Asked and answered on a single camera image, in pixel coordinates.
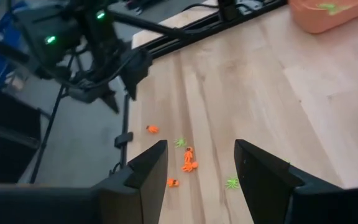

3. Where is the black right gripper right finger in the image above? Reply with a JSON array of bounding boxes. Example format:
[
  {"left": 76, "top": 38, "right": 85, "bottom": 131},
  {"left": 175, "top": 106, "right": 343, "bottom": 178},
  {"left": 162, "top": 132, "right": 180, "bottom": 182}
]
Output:
[{"left": 234, "top": 139, "right": 343, "bottom": 224}]

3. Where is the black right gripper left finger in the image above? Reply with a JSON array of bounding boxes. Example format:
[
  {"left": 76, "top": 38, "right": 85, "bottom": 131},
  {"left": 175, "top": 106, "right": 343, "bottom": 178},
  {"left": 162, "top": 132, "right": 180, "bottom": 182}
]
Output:
[{"left": 92, "top": 139, "right": 169, "bottom": 224}]

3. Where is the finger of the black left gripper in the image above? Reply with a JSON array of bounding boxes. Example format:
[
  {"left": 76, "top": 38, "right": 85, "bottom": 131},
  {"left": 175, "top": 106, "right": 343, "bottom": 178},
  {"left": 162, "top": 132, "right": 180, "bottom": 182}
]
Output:
[
  {"left": 102, "top": 89, "right": 120, "bottom": 114},
  {"left": 121, "top": 47, "right": 154, "bottom": 101}
]

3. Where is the black table edge clamp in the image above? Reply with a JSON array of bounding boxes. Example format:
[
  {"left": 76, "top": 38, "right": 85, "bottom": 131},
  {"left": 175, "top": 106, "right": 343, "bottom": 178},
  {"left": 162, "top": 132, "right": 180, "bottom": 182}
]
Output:
[{"left": 114, "top": 131, "right": 134, "bottom": 149}]

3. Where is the black equipment case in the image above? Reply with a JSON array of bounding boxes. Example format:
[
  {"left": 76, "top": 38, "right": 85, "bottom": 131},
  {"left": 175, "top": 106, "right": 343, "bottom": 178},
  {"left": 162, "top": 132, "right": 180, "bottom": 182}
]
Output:
[{"left": 0, "top": 83, "right": 42, "bottom": 185}]

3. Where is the orange plastic bin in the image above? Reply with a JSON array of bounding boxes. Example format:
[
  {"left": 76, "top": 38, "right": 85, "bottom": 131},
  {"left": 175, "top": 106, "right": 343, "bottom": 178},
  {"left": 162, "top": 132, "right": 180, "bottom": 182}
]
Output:
[{"left": 288, "top": 0, "right": 358, "bottom": 34}]

